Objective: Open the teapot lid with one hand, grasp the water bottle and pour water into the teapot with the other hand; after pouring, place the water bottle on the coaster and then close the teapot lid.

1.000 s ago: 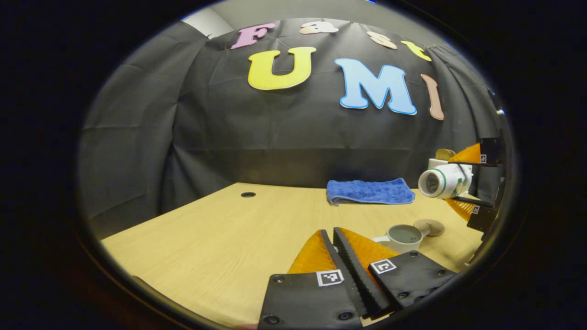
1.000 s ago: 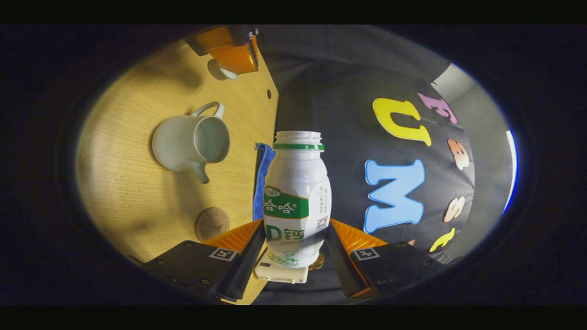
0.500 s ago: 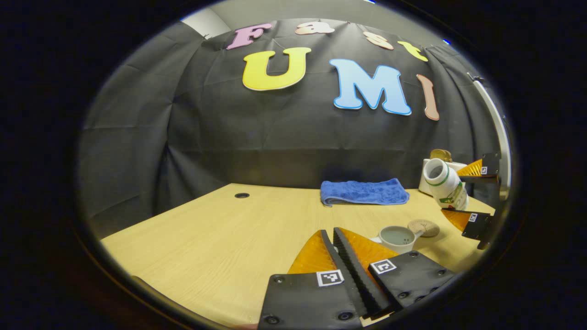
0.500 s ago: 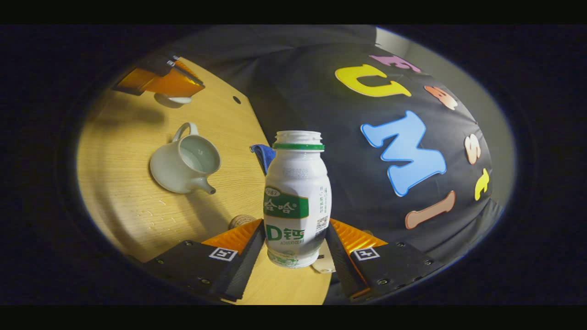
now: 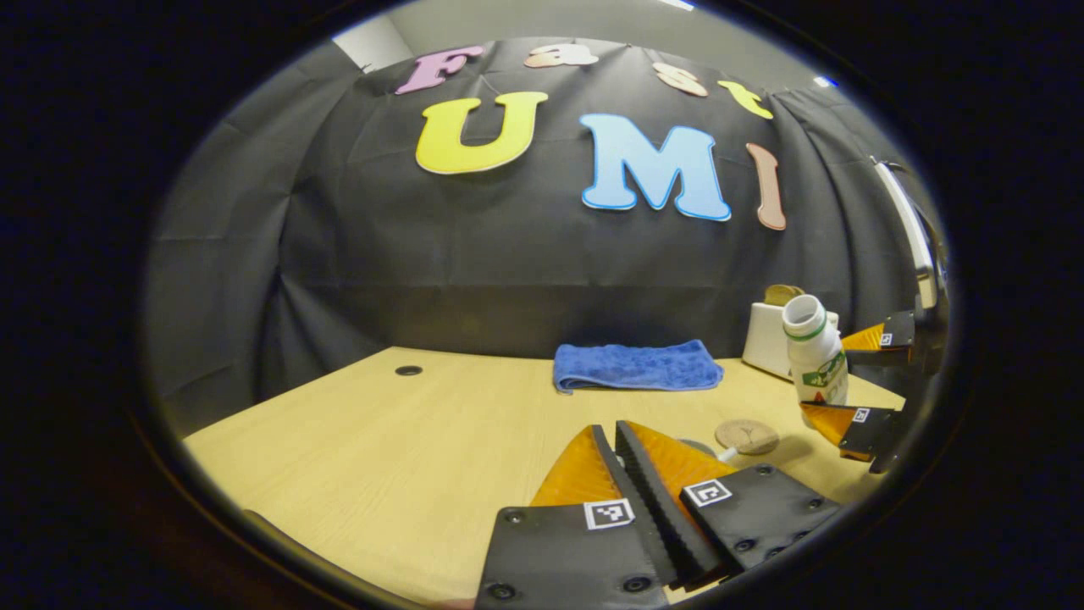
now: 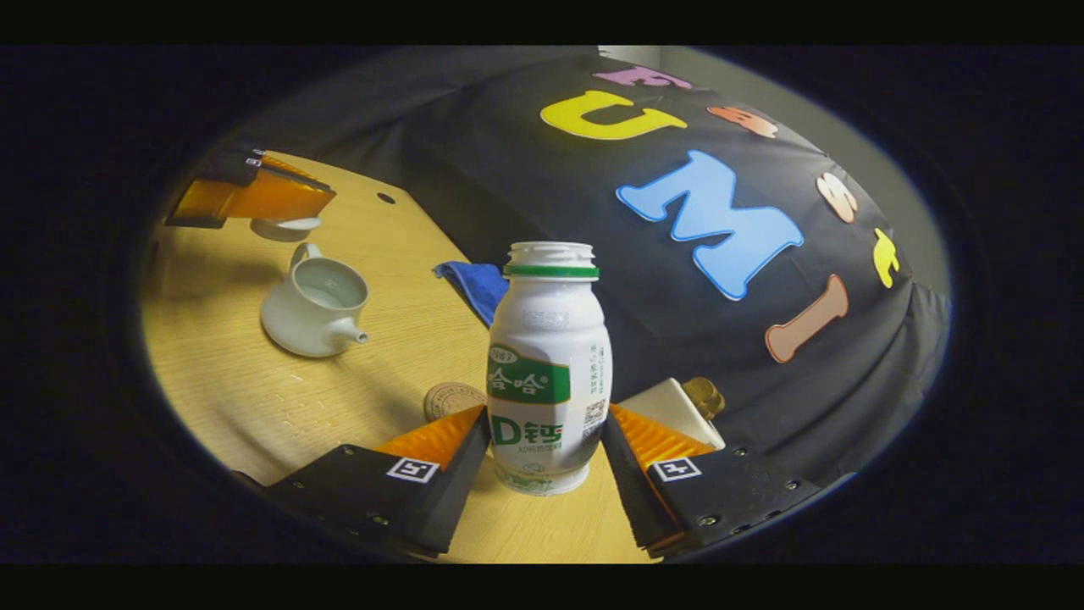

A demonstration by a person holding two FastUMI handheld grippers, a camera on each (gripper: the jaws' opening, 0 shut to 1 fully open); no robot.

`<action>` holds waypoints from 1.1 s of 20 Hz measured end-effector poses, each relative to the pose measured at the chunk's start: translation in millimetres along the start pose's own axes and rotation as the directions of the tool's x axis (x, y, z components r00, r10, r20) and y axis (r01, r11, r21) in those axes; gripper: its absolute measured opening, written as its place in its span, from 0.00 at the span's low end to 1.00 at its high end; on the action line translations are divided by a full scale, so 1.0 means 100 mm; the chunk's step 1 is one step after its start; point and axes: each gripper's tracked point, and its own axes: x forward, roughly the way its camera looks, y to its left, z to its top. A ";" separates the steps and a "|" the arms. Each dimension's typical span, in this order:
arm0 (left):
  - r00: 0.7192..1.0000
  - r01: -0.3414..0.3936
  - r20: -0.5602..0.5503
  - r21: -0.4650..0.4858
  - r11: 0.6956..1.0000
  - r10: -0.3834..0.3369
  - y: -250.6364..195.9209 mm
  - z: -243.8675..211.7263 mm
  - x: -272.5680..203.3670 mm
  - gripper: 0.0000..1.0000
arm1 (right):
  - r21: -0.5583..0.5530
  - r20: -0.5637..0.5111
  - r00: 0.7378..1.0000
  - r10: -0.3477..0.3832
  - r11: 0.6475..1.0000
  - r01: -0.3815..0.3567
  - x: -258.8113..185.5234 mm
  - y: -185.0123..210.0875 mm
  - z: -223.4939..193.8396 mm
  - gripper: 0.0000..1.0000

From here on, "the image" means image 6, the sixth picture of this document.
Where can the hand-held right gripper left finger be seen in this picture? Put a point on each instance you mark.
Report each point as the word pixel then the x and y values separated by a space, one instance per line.
pixel 457 487

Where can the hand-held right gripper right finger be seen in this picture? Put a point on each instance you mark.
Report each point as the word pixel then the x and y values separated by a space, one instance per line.
pixel 631 483

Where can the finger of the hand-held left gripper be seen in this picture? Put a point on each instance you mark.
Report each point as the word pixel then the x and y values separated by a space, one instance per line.
pixel 271 201
pixel 233 165

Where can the round cork coaster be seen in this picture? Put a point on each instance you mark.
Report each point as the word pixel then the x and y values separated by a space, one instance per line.
pixel 449 398

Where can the white ceramic teacup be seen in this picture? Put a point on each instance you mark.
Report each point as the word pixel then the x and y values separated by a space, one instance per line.
pixel 296 326

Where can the white plastic water bottle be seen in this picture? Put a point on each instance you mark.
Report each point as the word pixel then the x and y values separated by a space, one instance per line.
pixel 546 339

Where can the white toaster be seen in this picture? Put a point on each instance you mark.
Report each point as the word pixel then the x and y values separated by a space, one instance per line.
pixel 665 411

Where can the brown toast slice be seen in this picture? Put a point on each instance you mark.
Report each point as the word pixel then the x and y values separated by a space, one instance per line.
pixel 707 396

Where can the blue folded towel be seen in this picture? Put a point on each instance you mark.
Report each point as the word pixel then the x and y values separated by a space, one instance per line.
pixel 478 284

